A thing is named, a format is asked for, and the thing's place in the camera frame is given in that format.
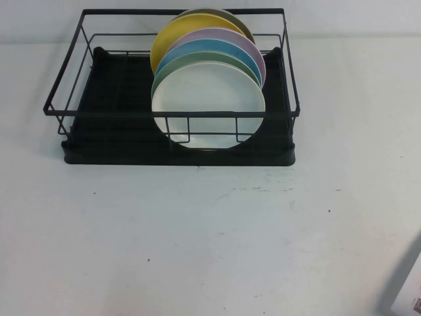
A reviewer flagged pale green round plate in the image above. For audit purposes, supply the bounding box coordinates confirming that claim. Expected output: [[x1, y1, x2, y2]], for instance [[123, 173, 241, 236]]
[[151, 51, 260, 99]]

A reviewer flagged olive grey round plate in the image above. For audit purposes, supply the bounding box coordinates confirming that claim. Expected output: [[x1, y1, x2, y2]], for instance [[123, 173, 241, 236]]
[[176, 8, 257, 45]]

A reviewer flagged black wire dish rack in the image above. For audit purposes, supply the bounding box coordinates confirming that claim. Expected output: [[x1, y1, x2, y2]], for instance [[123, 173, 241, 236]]
[[42, 8, 301, 146]]

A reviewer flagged yellow round plate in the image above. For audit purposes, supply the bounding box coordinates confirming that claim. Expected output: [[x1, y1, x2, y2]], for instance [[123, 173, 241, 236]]
[[150, 14, 247, 76]]

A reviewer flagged pink round plate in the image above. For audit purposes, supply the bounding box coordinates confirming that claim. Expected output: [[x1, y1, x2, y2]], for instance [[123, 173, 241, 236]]
[[167, 28, 266, 90]]

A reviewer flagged black plastic drip tray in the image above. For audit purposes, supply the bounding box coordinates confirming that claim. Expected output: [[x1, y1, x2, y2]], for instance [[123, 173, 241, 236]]
[[61, 46, 296, 167]]

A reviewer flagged blue round plate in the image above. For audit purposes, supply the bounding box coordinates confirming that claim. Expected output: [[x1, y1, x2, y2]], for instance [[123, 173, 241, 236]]
[[155, 38, 263, 88]]

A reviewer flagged white round plate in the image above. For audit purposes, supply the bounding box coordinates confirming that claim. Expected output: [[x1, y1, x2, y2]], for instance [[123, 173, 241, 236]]
[[151, 62, 266, 151]]

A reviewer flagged white box with QR code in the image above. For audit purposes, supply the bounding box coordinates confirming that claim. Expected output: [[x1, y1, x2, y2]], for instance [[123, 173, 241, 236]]
[[376, 230, 421, 316]]

